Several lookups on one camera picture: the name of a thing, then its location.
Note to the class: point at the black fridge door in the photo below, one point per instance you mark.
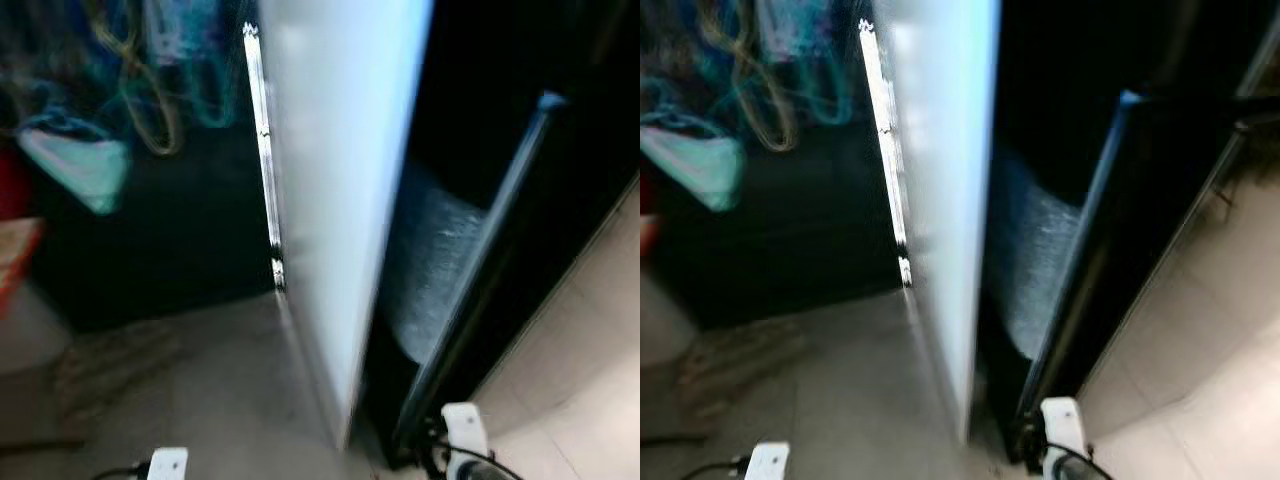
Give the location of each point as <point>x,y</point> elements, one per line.
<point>1120,250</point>
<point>530,250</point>

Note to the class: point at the black and white fridge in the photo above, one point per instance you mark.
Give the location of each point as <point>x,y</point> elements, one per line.
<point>340,200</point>
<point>945,200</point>

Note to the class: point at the pale green plastic bag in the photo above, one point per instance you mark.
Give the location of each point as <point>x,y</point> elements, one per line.
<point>700,165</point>
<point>85,170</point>

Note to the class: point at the dark cabinet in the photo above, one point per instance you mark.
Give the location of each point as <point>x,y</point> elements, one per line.
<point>810,250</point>
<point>170,250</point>

